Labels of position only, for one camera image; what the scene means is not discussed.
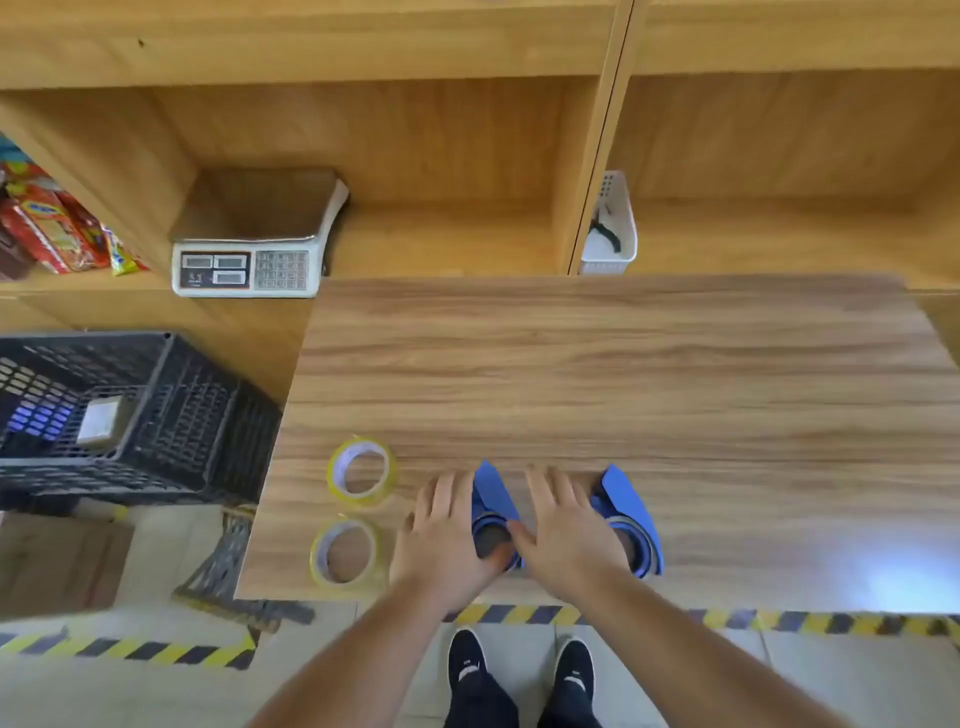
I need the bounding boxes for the person's right hand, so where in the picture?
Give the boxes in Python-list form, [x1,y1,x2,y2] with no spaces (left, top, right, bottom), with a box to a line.
[507,463,631,606]

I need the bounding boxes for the person's left hand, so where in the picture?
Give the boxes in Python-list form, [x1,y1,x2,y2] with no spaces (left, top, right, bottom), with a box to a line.
[389,471,519,613]

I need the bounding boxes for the person's right forearm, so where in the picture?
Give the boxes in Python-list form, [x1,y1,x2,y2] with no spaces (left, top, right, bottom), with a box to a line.
[553,571,853,728]

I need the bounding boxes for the person's left forearm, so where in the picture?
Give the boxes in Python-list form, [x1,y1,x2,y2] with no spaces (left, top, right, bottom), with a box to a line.
[247,579,496,728]

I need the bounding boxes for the blue tape dispenser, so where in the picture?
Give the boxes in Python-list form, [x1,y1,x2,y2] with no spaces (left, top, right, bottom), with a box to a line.
[470,459,525,576]
[589,463,666,579]

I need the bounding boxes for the clear yellowish tape roll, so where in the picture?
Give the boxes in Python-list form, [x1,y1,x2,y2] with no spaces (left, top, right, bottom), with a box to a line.
[309,516,386,591]
[327,436,399,508]

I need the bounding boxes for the person's left black shoe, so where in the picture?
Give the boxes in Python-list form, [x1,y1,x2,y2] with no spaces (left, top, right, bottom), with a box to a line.
[447,627,489,696]

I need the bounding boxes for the person's black shoe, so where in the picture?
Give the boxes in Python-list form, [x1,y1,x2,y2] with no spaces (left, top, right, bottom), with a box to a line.
[447,627,489,696]
[552,636,597,697]

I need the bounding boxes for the person's right black shoe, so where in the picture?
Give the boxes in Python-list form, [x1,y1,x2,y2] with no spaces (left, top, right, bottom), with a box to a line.
[552,636,597,697]

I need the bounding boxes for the person's black trousers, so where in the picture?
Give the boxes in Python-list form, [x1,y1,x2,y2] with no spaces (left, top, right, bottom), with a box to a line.
[442,669,603,728]

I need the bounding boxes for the yellow black striped floor tape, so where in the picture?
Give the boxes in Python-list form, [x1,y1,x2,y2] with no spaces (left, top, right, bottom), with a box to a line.
[0,628,258,672]
[442,603,960,640]

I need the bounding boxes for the black tool in basket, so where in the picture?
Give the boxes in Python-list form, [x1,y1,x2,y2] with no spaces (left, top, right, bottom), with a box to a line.
[589,205,623,255]

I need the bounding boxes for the white plastic basket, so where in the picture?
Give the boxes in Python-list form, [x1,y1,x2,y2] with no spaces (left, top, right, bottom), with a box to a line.
[578,170,639,276]

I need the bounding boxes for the small white box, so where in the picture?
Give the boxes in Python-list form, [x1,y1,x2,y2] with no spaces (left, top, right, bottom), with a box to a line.
[76,396,126,446]

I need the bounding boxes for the white digital weighing scale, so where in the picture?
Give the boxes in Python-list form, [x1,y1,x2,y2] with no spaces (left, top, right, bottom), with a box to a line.
[170,168,351,300]

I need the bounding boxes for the brown cardboard box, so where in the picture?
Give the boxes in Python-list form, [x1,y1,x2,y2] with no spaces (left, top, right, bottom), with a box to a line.
[0,510,135,621]

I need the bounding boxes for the wooden shelf unit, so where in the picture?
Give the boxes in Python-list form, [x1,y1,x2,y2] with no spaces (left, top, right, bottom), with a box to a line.
[0,0,635,406]
[567,0,960,361]

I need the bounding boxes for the yellow snack packet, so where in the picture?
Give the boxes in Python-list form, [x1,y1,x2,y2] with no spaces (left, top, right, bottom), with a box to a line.
[103,227,152,278]

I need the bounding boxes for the red snack packet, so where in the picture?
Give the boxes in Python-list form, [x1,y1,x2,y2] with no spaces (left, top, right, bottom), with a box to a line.
[0,178,111,276]

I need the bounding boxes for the dark snack packet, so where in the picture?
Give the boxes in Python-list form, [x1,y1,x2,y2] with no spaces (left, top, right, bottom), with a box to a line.
[0,225,36,283]

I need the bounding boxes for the colourful snack packet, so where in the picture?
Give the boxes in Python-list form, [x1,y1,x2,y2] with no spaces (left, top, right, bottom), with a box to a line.
[0,133,48,183]

